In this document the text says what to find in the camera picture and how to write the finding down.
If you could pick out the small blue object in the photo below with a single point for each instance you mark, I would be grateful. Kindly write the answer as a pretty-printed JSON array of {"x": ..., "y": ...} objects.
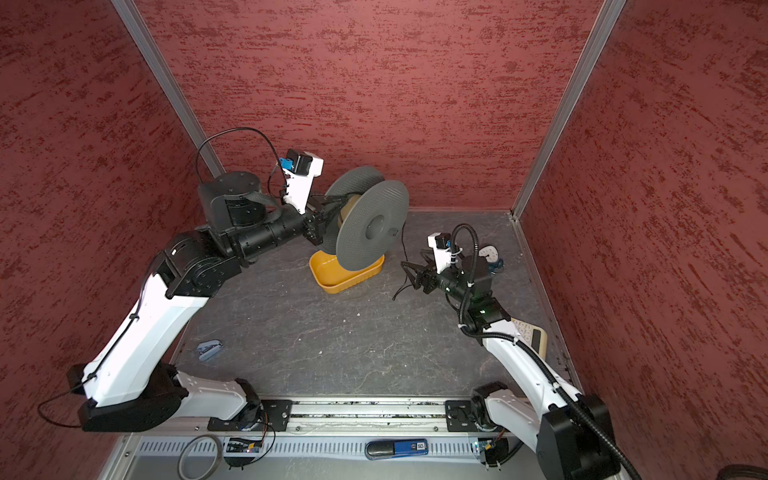
[{"x": 208, "y": 349}]

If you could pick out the left corner aluminium profile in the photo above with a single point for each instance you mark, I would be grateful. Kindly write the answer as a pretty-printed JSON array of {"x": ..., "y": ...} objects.
[{"x": 140, "y": 33}]

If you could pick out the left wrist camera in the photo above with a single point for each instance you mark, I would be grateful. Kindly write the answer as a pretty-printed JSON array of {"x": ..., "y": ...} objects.
[{"x": 300, "y": 169}]

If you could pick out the beige calculator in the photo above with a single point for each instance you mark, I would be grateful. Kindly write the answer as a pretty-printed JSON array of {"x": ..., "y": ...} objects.
[{"x": 534, "y": 336}]

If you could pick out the blue black handheld device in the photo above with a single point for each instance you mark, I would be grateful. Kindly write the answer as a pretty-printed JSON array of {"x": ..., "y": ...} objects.
[{"x": 385, "y": 449}]

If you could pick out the right corner aluminium profile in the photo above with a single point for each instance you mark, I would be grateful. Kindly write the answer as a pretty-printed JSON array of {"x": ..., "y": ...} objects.
[{"x": 603, "y": 26}]

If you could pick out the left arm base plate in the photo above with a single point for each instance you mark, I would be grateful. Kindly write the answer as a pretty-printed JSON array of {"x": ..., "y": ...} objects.
[{"x": 267, "y": 415}]

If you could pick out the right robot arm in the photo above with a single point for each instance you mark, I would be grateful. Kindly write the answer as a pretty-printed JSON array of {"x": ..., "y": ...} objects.
[{"x": 570, "y": 433}]

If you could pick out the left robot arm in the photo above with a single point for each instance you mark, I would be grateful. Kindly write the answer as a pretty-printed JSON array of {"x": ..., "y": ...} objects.
[{"x": 127, "y": 386}]

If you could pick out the teal kitchen scale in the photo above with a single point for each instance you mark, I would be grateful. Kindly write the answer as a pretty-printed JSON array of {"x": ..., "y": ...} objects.
[{"x": 492, "y": 256}]

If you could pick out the yellow plastic tray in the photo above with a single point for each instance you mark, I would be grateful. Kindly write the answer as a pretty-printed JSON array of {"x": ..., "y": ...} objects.
[{"x": 333, "y": 279}]

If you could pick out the grey cable spool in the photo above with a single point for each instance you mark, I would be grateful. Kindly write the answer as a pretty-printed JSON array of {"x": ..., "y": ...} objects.
[{"x": 371, "y": 212}]

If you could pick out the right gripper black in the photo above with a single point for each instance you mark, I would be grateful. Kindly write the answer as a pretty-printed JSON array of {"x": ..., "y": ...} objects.
[{"x": 421, "y": 275}]

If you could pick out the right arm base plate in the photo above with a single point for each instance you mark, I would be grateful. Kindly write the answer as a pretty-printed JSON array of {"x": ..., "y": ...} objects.
[{"x": 463, "y": 416}]

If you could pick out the corner aluminium profile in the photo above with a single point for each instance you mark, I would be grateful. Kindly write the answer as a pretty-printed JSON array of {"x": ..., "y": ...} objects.
[
  {"x": 603, "y": 26},
  {"x": 140, "y": 33}
]

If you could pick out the aluminium rail frame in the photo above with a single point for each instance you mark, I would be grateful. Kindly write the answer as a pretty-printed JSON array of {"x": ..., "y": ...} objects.
[{"x": 394, "y": 416}]

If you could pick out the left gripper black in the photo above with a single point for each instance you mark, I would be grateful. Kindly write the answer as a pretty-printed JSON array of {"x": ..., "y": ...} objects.
[{"x": 316, "y": 219}]

